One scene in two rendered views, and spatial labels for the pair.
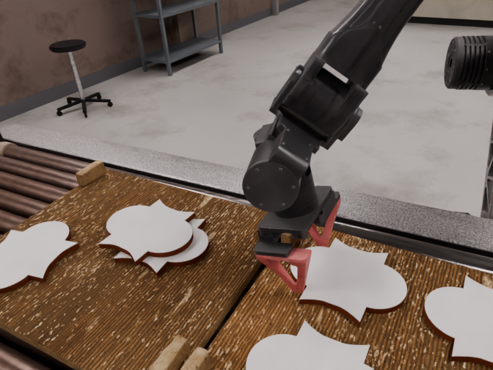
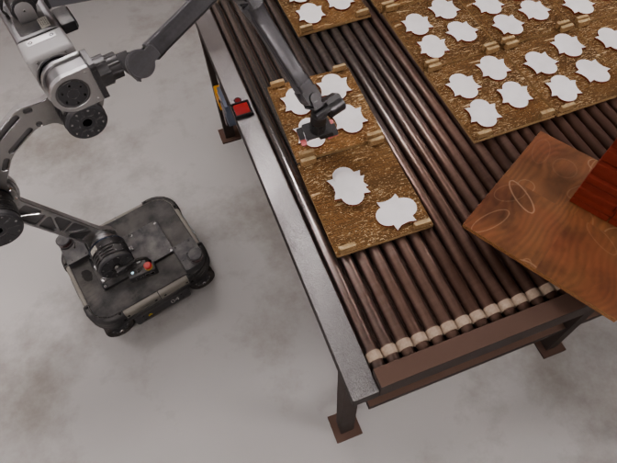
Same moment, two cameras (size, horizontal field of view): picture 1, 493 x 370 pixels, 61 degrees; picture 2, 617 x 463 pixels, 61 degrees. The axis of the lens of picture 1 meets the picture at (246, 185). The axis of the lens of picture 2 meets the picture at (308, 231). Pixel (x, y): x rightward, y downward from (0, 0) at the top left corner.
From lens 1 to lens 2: 1.96 m
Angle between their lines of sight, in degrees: 82
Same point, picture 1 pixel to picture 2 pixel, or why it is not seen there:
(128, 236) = (359, 186)
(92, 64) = not seen: outside the picture
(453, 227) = (253, 130)
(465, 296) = (294, 108)
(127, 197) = (342, 221)
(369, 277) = not seen: hidden behind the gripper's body
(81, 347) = (394, 163)
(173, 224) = (341, 182)
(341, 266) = not seen: hidden behind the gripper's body
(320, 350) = (341, 121)
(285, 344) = (347, 128)
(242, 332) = (352, 140)
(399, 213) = (259, 145)
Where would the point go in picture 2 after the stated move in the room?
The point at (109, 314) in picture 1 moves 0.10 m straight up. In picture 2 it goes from (381, 168) to (383, 151)
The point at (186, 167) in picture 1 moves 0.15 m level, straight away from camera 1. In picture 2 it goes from (296, 235) to (272, 269)
